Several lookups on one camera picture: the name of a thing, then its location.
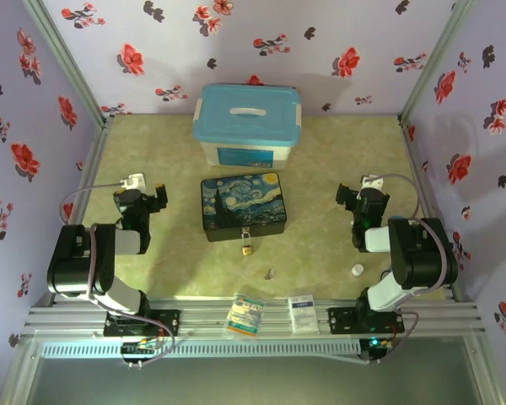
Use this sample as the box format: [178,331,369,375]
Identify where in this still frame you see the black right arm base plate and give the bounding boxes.
[327,306,406,336]

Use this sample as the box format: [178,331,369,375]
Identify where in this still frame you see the white slotted cable duct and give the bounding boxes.
[40,339,362,360]

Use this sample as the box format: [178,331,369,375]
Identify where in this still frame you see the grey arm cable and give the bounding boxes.
[377,172,453,354]
[58,181,180,366]

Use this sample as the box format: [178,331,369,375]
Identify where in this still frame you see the aluminium frame post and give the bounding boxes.
[22,0,110,127]
[399,0,478,124]

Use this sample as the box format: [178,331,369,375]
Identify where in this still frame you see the black control board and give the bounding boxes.
[121,337,170,369]
[361,335,394,365]

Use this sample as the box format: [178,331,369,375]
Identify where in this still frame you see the grey left arm cable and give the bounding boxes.
[58,181,180,366]

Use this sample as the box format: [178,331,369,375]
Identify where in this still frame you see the black right control board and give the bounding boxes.
[361,335,394,365]

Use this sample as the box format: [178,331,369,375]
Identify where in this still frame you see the aluminium frame rail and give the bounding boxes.
[23,294,487,339]

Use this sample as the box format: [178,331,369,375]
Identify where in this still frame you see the blue lidded plastic storage box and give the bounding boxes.
[192,83,303,171]

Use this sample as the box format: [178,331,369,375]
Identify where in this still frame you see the brass padlock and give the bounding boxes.
[240,227,255,257]

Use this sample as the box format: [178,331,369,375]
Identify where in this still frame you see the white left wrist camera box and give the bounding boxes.
[120,171,147,191]

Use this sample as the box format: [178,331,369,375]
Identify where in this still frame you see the grey right arm cable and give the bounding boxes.
[377,172,453,354]

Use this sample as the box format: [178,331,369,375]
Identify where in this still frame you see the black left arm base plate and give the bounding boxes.
[104,309,181,338]

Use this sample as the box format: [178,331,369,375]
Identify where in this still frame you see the black left control board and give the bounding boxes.
[121,337,170,369]

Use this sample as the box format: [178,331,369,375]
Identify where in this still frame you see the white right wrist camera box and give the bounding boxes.
[360,175,385,192]

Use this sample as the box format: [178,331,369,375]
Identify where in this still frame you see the starry night tin box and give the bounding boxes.
[200,171,288,244]

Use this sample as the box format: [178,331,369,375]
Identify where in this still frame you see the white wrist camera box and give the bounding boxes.
[120,171,147,191]
[360,175,385,192]

